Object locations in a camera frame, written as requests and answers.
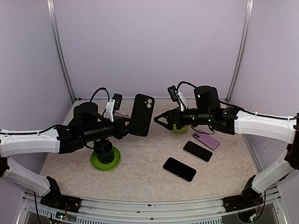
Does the black phone case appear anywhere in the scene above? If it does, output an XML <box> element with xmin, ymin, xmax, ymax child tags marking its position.
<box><xmin>131</xmin><ymin>93</ymin><xmax>155</xmax><ymax>137</ymax></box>

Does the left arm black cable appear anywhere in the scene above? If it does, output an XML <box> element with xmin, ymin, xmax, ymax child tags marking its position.
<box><xmin>90</xmin><ymin>87</ymin><xmax>110</xmax><ymax>103</ymax></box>

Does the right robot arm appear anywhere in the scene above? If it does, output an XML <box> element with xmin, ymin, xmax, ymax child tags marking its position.
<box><xmin>154</xmin><ymin>86</ymin><xmax>299</xmax><ymax>207</ymax></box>

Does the purple phone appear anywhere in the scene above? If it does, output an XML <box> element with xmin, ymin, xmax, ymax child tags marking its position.
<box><xmin>192</xmin><ymin>130</ymin><xmax>220</xmax><ymax>150</ymax></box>

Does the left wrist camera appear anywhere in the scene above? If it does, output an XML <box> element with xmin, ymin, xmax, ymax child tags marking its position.
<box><xmin>103</xmin><ymin>93</ymin><xmax>123</xmax><ymax>122</ymax></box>

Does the left aluminium frame post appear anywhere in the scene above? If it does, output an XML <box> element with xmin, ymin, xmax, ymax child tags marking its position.
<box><xmin>47</xmin><ymin>0</ymin><xmax>76</xmax><ymax>103</ymax></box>

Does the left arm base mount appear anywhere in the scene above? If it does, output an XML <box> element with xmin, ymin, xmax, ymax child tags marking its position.
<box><xmin>40</xmin><ymin>176</ymin><xmax>82</xmax><ymax>213</ymax></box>

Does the aluminium frame post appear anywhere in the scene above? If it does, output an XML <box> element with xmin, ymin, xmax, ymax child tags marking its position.
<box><xmin>226</xmin><ymin>0</ymin><xmax>254</xmax><ymax>102</ymax></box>
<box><xmin>47</xmin><ymin>0</ymin><xmax>76</xmax><ymax>103</ymax></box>

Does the aluminium front rail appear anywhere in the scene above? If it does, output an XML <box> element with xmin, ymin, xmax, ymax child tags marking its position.
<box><xmin>17</xmin><ymin>184</ymin><xmax>287</xmax><ymax>224</ymax></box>

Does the black phone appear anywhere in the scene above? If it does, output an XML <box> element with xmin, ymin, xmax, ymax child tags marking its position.
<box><xmin>183</xmin><ymin>141</ymin><xmax>213</xmax><ymax>162</ymax></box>
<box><xmin>163</xmin><ymin>157</ymin><xmax>197</xmax><ymax>182</ymax></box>

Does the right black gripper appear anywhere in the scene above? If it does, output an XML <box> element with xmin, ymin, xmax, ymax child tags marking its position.
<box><xmin>154</xmin><ymin>105</ymin><xmax>213</xmax><ymax>130</ymax></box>

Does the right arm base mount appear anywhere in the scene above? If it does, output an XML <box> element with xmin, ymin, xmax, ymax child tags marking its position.
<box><xmin>222</xmin><ymin>175</ymin><xmax>263</xmax><ymax>212</ymax></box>

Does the green plate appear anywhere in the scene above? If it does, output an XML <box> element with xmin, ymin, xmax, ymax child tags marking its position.
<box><xmin>90</xmin><ymin>147</ymin><xmax>121</xmax><ymax>172</ymax></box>

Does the dark green mug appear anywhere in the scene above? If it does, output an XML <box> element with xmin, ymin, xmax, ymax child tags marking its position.
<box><xmin>93</xmin><ymin>140</ymin><xmax>114</xmax><ymax>164</ymax></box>

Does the green bowl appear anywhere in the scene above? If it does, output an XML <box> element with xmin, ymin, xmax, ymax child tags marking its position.
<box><xmin>172</xmin><ymin>124</ymin><xmax>190</xmax><ymax>133</ymax></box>

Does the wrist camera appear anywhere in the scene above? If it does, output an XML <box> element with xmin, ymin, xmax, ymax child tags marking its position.
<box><xmin>167</xmin><ymin>85</ymin><xmax>188</xmax><ymax>111</ymax></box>
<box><xmin>103</xmin><ymin>93</ymin><xmax>123</xmax><ymax>122</ymax></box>

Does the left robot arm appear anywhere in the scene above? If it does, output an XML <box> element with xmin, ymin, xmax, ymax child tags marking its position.
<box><xmin>0</xmin><ymin>102</ymin><xmax>133</xmax><ymax>208</ymax></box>

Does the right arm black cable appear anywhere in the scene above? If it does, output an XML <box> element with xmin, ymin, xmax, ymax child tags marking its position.
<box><xmin>176</xmin><ymin>81</ymin><xmax>199</xmax><ymax>91</ymax></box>

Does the black phone front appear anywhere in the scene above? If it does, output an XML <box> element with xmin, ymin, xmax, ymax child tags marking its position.
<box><xmin>163</xmin><ymin>157</ymin><xmax>197</xmax><ymax>182</ymax></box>

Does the black phone middle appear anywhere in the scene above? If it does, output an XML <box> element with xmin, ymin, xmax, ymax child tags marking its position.
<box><xmin>183</xmin><ymin>141</ymin><xmax>213</xmax><ymax>162</ymax></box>

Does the right aluminium frame post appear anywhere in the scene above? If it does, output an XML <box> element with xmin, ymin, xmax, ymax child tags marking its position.
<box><xmin>226</xmin><ymin>0</ymin><xmax>254</xmax><ymax>102</ymax></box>

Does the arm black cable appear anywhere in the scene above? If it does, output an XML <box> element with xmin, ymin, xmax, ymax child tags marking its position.
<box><xmin>90</xmin><ymin>87</ymin><xmax>110</xmax><ymax>103</ymax></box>
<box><xmin>176</xmin><ymin>81</ymin><xmax>199</xmax><ymax>91</ymax></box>

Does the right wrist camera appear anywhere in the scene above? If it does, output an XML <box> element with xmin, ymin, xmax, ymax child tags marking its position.
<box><xmin>167</xmin><ymin>85</ymin><xmax>188</xmax><ymax>111</ymax></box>

